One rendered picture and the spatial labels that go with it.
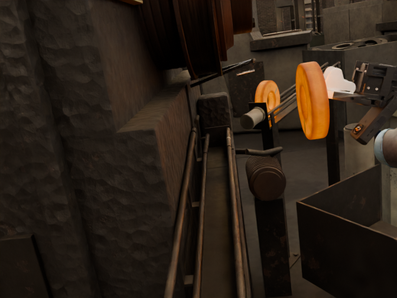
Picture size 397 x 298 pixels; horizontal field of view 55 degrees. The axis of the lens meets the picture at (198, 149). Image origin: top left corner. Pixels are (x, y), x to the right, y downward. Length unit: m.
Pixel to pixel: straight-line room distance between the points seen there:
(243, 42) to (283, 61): 0.41
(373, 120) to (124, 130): 0.51
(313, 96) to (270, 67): 2.91
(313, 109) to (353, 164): 1.04
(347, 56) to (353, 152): 1.42
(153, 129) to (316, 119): 0.34
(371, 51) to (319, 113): 2.44
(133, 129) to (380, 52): 2.80
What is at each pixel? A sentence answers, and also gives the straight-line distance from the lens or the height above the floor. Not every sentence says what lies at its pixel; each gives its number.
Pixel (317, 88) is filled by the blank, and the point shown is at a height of 0.86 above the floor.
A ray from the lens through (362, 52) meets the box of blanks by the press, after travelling 3.14.
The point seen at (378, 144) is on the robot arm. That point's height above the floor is 0.67.
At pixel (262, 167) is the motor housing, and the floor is 0.53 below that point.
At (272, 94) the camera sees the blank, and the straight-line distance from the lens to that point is 1.55.
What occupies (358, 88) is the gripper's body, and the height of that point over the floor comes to 0.84.
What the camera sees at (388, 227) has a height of 0.61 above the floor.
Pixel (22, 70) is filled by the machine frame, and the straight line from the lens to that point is 0.55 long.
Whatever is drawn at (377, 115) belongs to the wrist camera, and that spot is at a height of 0.78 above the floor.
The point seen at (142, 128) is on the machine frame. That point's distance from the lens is 0.55.
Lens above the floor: 0.98
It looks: 16 degrees down
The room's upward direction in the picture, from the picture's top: 9 degrees counter-clockwise
